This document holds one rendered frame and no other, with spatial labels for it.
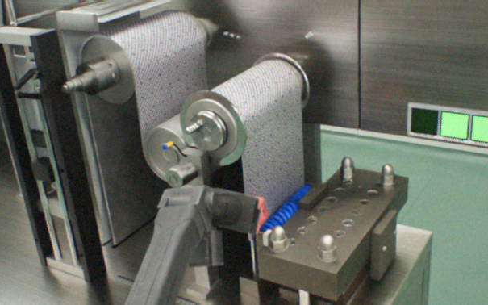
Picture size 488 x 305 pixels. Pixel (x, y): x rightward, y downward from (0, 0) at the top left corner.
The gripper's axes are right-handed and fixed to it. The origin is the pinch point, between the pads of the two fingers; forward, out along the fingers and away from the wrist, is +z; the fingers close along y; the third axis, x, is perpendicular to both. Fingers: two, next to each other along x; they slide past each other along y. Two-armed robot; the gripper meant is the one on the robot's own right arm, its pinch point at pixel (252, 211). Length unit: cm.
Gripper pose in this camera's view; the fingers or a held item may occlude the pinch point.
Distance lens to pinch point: 117.2
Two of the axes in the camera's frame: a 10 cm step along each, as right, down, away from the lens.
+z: 4.9, 1.2, 8.6
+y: 8.5, 1.5, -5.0
